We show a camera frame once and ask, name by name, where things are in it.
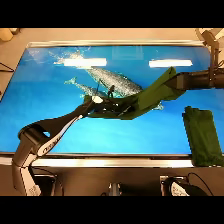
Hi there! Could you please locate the green shirt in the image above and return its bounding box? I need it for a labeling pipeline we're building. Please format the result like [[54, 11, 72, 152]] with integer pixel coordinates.
[[83, 66, 188, 121]]

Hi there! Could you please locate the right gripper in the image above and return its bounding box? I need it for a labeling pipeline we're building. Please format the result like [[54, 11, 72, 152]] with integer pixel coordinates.
[[168, 72, 189, 92]]

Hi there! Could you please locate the black cable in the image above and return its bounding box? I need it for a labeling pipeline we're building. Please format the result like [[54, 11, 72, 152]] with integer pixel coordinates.
[[185, 171, 215, 197], [30, 165, 65, 197]]

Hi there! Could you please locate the folded green garment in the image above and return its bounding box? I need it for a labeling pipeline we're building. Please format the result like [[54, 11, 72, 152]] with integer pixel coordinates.
[[181, 105, 224, 168]]

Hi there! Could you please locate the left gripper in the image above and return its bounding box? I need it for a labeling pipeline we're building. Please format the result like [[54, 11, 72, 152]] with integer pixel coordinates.
[[98, 98, 125, 116]]

